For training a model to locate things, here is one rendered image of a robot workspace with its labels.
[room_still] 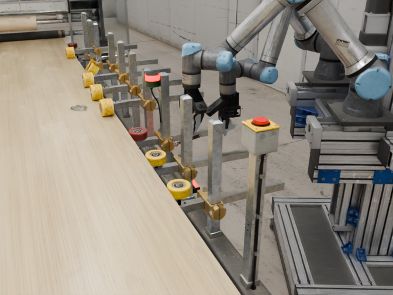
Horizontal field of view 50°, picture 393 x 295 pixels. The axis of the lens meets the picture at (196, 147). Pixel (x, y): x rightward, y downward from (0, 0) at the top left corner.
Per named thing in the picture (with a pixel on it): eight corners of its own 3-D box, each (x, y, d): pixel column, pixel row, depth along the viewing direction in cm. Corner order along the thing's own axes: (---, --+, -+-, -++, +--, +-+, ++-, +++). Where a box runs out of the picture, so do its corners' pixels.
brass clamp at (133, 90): (135, 88, 231) (134, 79, 229) (142, 95, 220) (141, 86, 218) (124, 89, 229) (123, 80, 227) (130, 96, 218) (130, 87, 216)
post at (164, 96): (169, 173, 193) (165, 71, 173) (171, 176, 191) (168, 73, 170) (162, 174, 192) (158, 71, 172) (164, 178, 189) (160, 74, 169)
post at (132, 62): (139, 136, 236) (134, 50, 215) (141, 138, 233) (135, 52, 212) (133, 137, 235) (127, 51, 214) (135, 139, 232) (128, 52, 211)
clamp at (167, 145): (164, 139, 194) (164, 129, 192) (175, 151, 182) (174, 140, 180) (152, 141, 192) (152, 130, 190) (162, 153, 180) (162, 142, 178)
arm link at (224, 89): (223, 86, 185) (216, 82, 192) (223, 96, 187) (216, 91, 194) (238, 84, 187) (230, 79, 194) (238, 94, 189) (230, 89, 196)
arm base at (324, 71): (340, 72, 216) (342, 53, 212) (348, 81, 202) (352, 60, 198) (310, 72, 216) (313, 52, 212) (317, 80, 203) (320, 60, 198)
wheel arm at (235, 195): (279, 187, 160) (280, 177, 159) (284, 191, 158) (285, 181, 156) (172, 212, 145) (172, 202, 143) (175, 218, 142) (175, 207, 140)
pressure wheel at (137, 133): (145, 148, 190) (144, 124, 186) (150, 155, 184) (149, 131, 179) (128, 151, 188) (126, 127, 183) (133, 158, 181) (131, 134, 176)
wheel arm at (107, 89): (183, 82, 238) (183, 76, 236) (186, 84, 235) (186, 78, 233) (95, 93, 220) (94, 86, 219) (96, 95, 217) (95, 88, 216)
